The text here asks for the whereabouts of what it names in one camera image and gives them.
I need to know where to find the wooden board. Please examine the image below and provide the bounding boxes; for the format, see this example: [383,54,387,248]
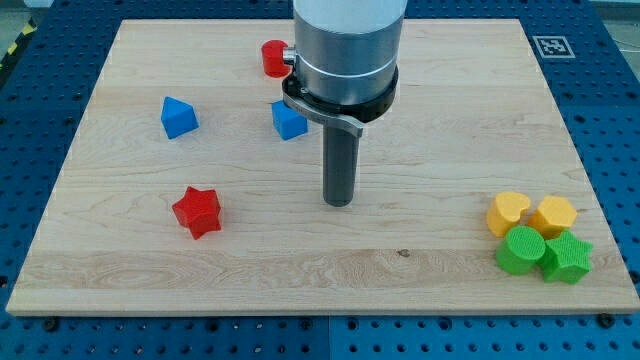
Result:
[7,20,639,317]

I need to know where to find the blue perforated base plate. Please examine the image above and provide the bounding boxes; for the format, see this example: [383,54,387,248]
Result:
[1,0,639,359]

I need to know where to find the yellow heart block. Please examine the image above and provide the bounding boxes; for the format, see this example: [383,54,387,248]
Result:
[486,191,531,238]

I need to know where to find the green cylinder block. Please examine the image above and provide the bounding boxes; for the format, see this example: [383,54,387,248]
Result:
[495,225,546,275]

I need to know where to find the white fiducial marker tag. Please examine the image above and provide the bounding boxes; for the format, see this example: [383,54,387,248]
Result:
[532,35,575,59]

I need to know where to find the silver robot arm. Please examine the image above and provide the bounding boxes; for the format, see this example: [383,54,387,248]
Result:
[282,0,407,138]

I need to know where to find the blue cube block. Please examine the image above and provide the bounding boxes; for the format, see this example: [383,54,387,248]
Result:
[271,101,308,140]

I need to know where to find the green star block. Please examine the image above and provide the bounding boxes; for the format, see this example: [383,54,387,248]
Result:
[537,230,593,285]

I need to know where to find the blue pentagon block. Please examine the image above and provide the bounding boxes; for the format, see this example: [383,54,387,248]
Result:
[161,97,199,139]

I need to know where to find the red cylinder block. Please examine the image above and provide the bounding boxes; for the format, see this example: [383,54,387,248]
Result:
[261,39,290,78]

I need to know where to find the red star block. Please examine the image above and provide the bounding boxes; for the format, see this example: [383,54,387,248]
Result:
[172,186,222,240]

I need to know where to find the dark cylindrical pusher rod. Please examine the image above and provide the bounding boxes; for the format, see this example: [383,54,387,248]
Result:
[323,127,359,207]

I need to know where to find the yellow hexagon block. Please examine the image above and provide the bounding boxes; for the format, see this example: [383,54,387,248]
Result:
[526,195,578,240]

